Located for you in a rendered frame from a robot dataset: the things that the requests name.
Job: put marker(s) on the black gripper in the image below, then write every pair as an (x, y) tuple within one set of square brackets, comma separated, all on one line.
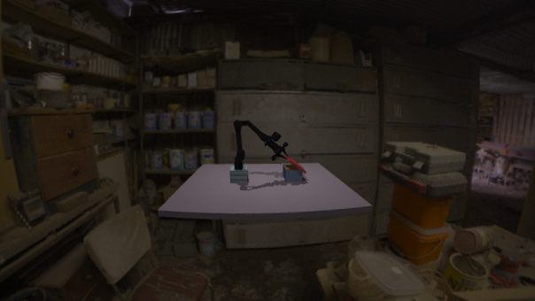
[(276, 146)]

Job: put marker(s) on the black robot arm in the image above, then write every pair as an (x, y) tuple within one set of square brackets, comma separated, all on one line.
[(238, 165)]

